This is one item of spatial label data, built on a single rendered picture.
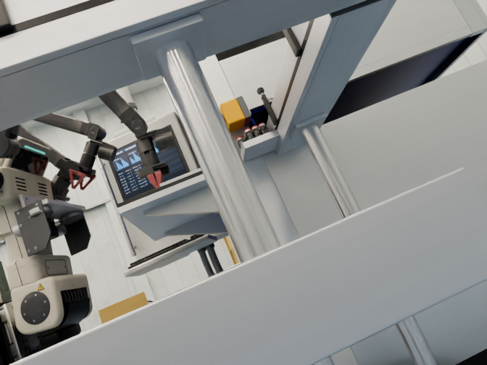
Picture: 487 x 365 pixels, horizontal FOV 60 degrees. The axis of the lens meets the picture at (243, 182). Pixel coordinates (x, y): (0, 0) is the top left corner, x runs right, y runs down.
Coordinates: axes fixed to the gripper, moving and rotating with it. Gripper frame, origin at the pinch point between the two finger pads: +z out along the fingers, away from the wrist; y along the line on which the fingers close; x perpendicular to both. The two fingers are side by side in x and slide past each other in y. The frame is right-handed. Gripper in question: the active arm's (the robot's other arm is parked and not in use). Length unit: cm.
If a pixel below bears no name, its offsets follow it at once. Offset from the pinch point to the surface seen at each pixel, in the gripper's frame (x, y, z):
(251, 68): -13, 41, -27
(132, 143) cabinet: 89, -10, -57
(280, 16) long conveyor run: -87, 27, 5
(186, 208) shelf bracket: -2.6, 6.4, 8.0
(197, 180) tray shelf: -11.2, 12.2, 2.8
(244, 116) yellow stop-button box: -21.9, 31.0, -8.3
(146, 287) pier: 888, -139, -42
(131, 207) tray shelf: -10.9, -9.0, 4.1
